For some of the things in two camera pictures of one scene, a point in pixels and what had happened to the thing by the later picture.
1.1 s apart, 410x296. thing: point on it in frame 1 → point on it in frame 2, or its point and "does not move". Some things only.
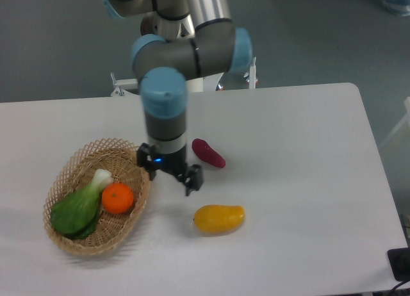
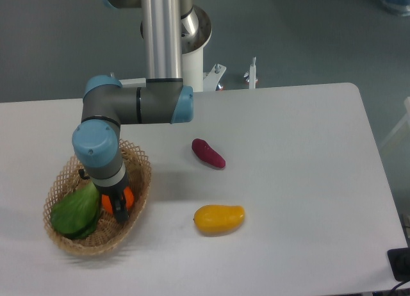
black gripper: (173, 163) → (115, 192)
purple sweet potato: (204, 151) does not move
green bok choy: (77, 215) does not move
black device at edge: (400, 261) does not move
